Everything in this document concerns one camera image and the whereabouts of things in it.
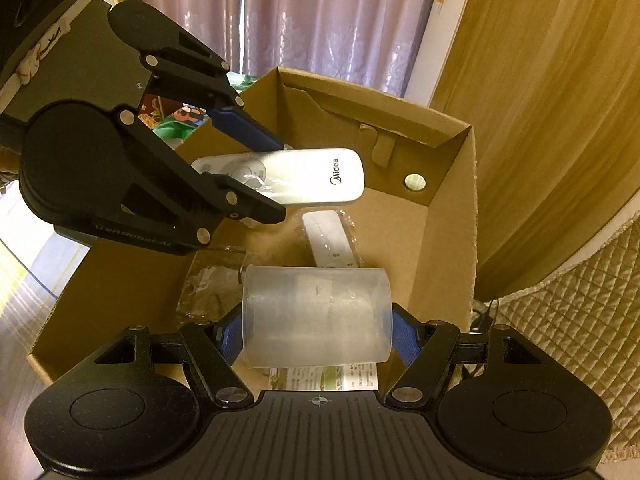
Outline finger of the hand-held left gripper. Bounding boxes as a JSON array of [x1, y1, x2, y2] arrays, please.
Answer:
[[117, 105, 287, 257], [107, 0, 292, 153]]

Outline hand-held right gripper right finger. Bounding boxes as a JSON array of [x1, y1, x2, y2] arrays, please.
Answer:
[[385, 302, 543, 406]]

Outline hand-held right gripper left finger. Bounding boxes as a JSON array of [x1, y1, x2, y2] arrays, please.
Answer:
[[92, 305, 253, 406]]

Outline clear plastic wrapper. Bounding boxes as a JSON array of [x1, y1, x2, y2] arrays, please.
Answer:
[[177, 246, 248, 323]]

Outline small white remote control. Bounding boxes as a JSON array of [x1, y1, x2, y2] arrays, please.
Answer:
[[191, 147, 364, 209]]

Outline long white remote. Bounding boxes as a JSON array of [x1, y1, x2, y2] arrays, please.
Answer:
[[301, 210, 362, 270]]

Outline clear plastic cup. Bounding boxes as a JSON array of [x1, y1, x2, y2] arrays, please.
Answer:
[[241, 266, 392, 368]]

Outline white ointment box green print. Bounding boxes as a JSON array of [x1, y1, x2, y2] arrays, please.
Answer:
[[268, 361, 379, 392]]

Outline brown cardboard box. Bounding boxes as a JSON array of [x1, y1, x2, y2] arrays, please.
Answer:
[[27, 66, 481, 401]]

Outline green snack bag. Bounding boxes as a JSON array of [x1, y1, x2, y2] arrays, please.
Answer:
[[142, 72, 261, 143]]

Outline pink curtain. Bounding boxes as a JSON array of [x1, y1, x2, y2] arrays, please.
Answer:
[[97, 0, 443, 106]]

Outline beige quilted cushion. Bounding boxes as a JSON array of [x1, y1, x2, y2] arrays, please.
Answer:
[[475, 210, 640, 461]]

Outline white wardrobe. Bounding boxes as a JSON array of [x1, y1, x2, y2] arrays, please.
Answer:
[[407, 0, 483, 108]]

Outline wooden door panel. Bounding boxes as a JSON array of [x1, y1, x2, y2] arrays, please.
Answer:
[[430, 0, 640, 301]]

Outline black cable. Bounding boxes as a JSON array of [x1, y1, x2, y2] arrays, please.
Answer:
[[470, 297, 501, 333]]

